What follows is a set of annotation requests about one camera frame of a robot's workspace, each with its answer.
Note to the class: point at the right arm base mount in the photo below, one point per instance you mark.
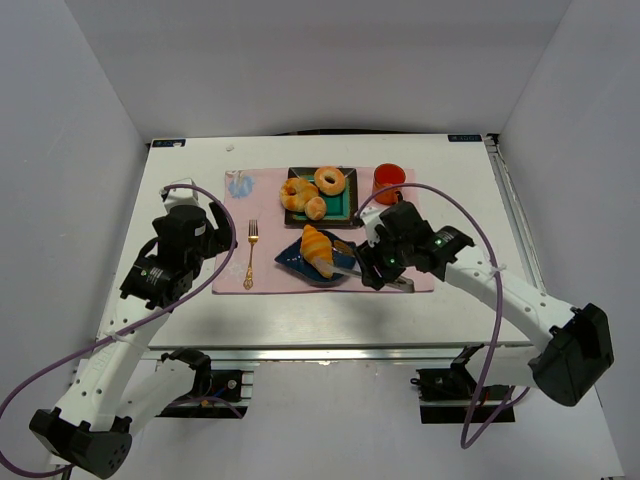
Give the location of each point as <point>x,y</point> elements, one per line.
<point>445,392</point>

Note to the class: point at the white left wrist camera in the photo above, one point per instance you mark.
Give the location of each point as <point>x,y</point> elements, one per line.
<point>172,197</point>

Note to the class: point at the metal food tongs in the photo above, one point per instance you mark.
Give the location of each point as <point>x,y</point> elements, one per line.
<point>345,270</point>

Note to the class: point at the sugared ring donut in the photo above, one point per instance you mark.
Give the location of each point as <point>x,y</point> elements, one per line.
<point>329,180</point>

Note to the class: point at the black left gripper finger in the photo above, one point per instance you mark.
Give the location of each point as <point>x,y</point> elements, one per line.
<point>223,232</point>
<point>212,247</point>

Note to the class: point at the orange metal mug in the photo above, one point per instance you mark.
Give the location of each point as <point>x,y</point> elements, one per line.
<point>386,175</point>

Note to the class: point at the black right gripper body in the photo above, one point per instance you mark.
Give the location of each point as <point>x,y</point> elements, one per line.
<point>370,265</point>

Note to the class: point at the striped orange croissant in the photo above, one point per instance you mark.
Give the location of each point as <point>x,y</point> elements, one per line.
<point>316,249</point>

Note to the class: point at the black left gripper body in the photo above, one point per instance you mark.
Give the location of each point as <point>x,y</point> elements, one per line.
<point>215,236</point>

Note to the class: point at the blue shell-shaped dish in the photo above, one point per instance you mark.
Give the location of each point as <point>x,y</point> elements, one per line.
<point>293,261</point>

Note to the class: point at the blue label sticker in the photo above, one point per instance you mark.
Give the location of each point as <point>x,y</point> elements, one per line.
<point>464,138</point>
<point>168,143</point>

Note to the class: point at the small round bun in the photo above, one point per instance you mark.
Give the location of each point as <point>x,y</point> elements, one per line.
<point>315,209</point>

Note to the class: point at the blue label sticker left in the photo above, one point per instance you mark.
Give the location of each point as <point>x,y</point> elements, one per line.
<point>168,143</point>

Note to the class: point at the blue label sticker right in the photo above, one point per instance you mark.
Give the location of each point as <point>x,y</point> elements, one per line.
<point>464,138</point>

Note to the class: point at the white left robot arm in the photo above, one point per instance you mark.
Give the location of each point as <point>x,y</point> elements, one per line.
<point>93,425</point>

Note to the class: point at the curled croissant bread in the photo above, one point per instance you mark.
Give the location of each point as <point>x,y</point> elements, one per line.
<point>295,193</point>

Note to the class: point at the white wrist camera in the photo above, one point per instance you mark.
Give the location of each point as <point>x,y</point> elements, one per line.
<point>172,197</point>
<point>370,218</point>

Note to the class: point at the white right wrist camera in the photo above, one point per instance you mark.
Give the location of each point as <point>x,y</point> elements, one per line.
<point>370,218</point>

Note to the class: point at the gold ornate fork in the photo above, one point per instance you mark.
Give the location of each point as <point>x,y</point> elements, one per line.
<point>253,237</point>

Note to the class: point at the black square plate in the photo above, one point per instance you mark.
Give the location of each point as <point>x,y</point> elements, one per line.
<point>340,208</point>

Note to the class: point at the pink cartoon placemat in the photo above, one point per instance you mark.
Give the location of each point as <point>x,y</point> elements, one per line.
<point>254,194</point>

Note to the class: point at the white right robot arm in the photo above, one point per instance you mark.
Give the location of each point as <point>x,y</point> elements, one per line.
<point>570,348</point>

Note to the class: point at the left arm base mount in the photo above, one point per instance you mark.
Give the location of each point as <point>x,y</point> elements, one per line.
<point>217,393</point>

